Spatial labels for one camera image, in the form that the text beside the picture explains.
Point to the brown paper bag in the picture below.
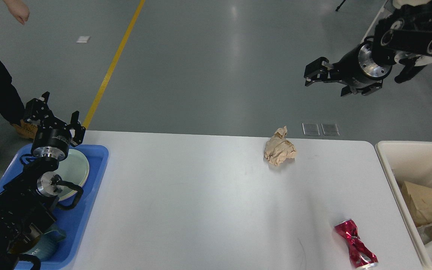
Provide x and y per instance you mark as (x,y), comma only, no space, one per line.
(418,200)

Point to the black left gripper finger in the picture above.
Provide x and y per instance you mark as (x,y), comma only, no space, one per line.
(75,129)
(37,112)

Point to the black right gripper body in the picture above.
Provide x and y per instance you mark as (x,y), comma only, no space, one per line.
(358,69)

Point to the white rolling chair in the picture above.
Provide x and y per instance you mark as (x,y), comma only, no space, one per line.
(388,7)

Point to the brown paper back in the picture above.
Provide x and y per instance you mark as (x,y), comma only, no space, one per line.
(278,148)

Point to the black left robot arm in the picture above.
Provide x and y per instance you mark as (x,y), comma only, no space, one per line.
(28,200)

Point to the green plate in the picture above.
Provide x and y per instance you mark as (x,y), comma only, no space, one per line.
(75,168)

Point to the floor outlet plate right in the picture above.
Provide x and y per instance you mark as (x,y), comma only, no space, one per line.
(330,129)

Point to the floor outlet plate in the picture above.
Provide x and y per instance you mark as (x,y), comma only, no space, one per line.
(330,129)
(311,129)

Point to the blue plastic tray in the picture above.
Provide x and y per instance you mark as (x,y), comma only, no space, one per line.
(73,222)

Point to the yellow plate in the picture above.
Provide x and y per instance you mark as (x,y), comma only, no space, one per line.
(68,192)

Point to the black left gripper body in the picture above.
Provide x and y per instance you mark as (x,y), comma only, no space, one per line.
(53,143)

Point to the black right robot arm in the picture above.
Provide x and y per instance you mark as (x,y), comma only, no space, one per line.
(404,37)

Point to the floor outlet plate left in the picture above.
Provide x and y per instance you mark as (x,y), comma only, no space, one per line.
(311,129)

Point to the red soda can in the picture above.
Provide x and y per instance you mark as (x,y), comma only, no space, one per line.
(359,255)

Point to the teal mug yellow inside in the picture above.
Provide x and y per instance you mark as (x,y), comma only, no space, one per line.
(42,246)

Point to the white plastic bin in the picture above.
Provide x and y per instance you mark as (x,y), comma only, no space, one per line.
(409,161)

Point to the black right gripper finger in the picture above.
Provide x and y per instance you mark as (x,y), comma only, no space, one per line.
(364,91)
(321,70)

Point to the person's left hand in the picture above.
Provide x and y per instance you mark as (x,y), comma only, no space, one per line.
(18,9)

